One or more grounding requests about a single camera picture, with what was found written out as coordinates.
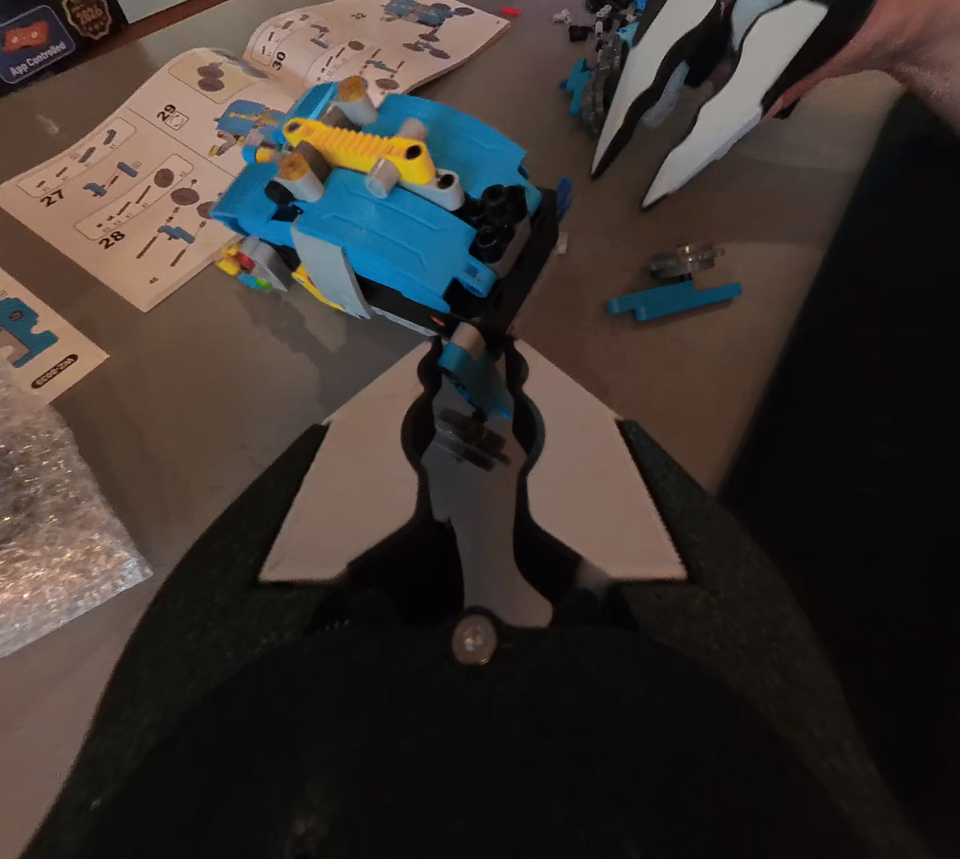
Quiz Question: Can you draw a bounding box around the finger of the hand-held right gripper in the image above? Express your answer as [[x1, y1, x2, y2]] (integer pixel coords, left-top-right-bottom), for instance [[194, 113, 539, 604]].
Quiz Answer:
[[641, 0, 830, 211], [590, 0, 725, 181]]

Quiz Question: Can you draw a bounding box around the open instruction booklet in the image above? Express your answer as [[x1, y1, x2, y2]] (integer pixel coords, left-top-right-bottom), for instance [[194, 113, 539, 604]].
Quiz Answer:
[[0, 0, 513, 314]]

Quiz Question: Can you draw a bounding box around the blue brick-built toy model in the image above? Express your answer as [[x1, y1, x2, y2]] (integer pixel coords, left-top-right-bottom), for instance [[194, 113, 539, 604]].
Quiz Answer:
[[208, 76, 575, 343]]

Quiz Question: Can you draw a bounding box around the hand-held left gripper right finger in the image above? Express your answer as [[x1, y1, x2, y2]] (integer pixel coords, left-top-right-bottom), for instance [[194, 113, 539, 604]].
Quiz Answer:
[[502, 337, 689, 586]]

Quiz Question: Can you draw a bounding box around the person's right hand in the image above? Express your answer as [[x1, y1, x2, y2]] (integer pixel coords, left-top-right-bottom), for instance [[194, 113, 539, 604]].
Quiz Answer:
[[772, 0, 960, 118]]

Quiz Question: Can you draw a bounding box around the blue sticker sheet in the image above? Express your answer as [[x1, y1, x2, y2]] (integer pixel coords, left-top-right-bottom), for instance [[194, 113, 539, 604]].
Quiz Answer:
[[0, 266, 111, 404]]

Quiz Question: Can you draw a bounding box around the large bubble wrap bag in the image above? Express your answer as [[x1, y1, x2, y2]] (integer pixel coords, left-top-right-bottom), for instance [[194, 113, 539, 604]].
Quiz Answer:
[[0, 379, 155, 659]]

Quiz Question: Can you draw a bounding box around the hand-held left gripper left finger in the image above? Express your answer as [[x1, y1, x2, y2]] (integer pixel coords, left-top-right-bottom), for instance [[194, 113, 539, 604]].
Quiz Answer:
[[257, 340, 451, 586]]

